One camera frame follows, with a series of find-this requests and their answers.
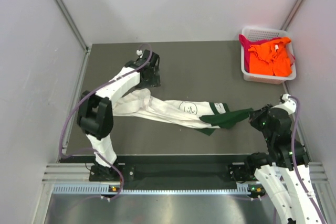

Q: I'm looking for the white and green t-shirt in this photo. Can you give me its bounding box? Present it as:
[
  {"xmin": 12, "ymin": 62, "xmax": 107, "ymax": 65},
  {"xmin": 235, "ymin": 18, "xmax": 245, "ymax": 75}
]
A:
[{"xmin": 113, "ymin": 89, "xmax": 253, "ymax": 136}]

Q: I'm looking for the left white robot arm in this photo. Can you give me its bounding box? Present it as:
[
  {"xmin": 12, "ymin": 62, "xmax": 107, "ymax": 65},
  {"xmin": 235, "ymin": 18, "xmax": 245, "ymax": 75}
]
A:
[{"xmin": 77, "ymin": 50, "xmax": 161, "ymax": 180}]

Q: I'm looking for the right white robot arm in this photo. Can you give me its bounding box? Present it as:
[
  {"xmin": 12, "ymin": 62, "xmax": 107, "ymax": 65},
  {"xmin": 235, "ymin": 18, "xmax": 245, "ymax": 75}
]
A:
[{"xmin": 245, "ymin": 95, "xmax": 326, "ymax": 223}]

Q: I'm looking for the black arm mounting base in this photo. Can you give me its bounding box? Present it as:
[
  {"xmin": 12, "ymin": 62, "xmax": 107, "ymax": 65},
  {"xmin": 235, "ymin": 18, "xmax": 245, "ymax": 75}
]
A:
[{"xmin": 89, "ymin": 153, "xmax": 266, "ymax": 184}]

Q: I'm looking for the orange t-shirt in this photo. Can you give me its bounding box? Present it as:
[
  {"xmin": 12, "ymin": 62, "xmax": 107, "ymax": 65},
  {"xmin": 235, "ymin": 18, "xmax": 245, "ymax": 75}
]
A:
[{"xmin": 248, "ymin": 37, "xmax": 292, "ymax": 77}]

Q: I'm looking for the pink t-shirt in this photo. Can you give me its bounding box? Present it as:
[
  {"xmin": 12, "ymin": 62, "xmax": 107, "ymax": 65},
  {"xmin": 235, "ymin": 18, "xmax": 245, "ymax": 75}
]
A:
[{"xmin": 239, "ymin": 34, "xmax": 295, "ymax": 73}]

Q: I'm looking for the white plastic laundry basket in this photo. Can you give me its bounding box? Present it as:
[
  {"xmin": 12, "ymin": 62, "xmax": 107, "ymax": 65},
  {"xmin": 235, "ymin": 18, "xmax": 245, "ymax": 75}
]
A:
[{"xmin": 238, "ymin": 26, "xmax": 297, "ymax": 84}]

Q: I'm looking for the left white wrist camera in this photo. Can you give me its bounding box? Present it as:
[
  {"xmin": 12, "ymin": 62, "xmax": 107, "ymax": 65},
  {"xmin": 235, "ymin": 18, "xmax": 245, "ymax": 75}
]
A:
[{"xmin": 136, "ymin": 49, "xmax": 143, "ymax": 58}]

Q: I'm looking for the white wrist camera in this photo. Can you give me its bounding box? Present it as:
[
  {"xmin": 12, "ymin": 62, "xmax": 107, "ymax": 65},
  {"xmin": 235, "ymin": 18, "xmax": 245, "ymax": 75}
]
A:
[
  {"xmin": 136, "ymin": 49, "xmax": 143, "ymax": 58},
  {"xmin": 270, "ymin": 93, "xmax": 297, "ymax": 117}
]

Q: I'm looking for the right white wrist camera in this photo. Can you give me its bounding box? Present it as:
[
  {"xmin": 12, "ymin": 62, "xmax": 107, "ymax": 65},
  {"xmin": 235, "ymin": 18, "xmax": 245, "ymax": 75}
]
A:
[{"xmin": 270, "ymin": 93, "xmax": 297, "ymax": 117}]

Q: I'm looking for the grey slotted cable duct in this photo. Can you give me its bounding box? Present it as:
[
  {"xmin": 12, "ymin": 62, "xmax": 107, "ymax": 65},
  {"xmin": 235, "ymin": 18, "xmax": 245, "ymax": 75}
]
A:
[{"xmin": 52, "ymin": 184, "xmax": 265, "ymax": 196}]

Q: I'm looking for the left aluminium frame post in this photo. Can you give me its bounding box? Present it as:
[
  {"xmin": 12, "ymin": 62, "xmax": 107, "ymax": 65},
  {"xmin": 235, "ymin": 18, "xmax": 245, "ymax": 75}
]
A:
[{"xmin": 54, "ymin": 0, "xmax": 89, "ymax": 52}]

